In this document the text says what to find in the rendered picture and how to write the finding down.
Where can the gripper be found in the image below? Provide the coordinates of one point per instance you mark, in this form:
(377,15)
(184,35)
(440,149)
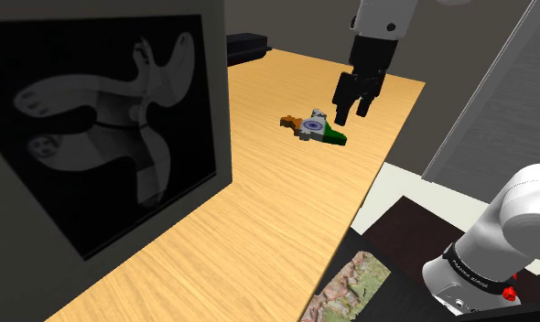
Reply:
(371,55)

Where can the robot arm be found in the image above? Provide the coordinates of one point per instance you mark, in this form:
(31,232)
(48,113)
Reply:
(488,241)

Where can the orange white green map figure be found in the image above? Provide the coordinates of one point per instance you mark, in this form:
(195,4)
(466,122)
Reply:
(313,126)

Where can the black box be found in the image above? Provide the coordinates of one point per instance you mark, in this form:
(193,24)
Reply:
(245,47)

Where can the grey framed monitor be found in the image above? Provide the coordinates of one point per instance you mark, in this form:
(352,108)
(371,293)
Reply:
(24,249)

